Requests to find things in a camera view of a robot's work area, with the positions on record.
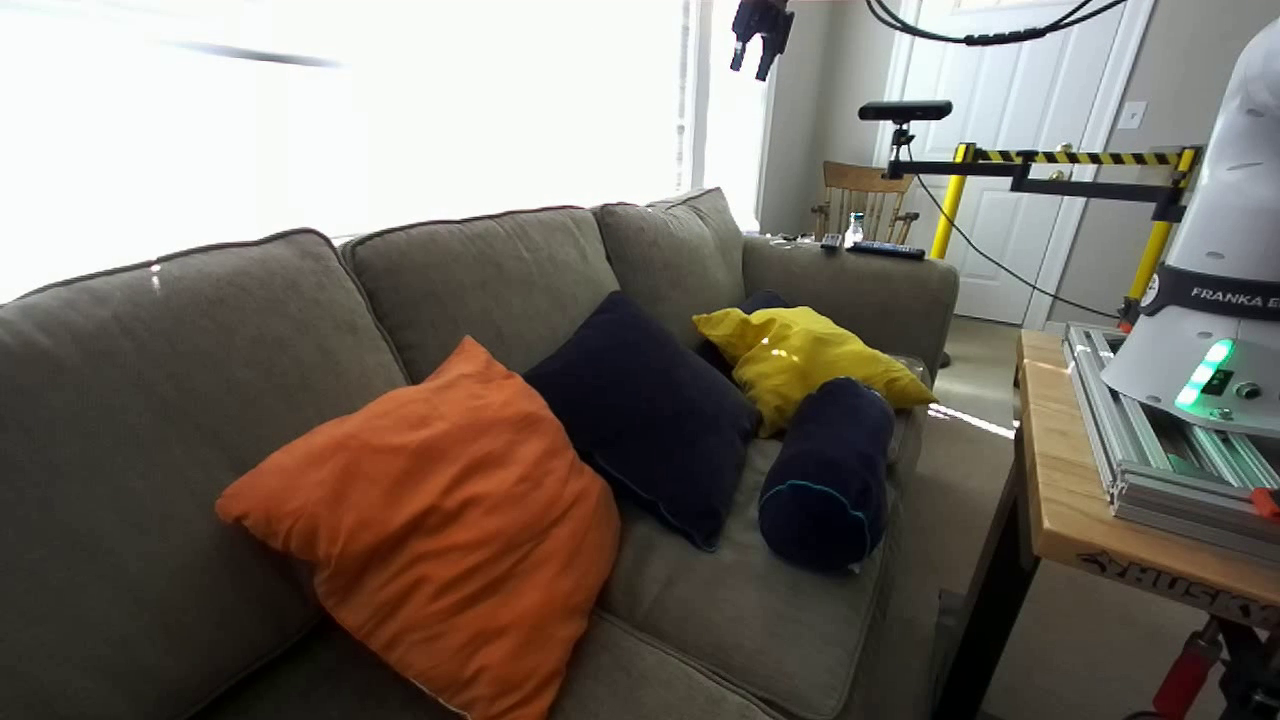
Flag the yellow square pillow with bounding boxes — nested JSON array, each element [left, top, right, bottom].
[[688, 301, 934, 442]]

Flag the navy square pillow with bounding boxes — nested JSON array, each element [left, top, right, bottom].
[[521, 289, 769, 552]]

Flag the large navy bolster pillow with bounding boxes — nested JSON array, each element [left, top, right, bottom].
[[756, 371, 901, 575]]

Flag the orange square pillow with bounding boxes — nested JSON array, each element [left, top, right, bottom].
[[213, 332, 627, 720]]

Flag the wooden chair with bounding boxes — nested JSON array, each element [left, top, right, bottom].
[[806, 158, 926, 252]]

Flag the small black device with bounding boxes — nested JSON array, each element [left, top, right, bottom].
[[838, 235, 930, 266]]

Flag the white panel door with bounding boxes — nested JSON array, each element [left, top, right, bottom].
[[876, 0, 1159, 332]]

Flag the yellow black striped stand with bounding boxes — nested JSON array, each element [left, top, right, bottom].
[[882, 135, 1205, 326]]

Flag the wooden work table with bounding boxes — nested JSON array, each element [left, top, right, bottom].
[[930, 326, 1280, 720]]

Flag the aluminium mounting rails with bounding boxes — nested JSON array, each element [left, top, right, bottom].
[[1059, 321, 1280, 565]]

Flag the grey fabric sofa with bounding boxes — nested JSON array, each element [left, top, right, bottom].
[[0, 183, 964, 720]]

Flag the red clamp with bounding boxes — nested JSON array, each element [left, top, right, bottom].
[[1148, 616, 1233, 720]]

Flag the black camera on stand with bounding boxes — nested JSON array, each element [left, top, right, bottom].
[[854, 96, 957, 171]]

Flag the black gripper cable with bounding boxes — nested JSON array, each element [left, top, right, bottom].
[[858, 0, 1137, 51]]

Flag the thin black camera cable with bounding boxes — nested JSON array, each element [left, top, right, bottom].
[[909, 171, 1124, 326]]

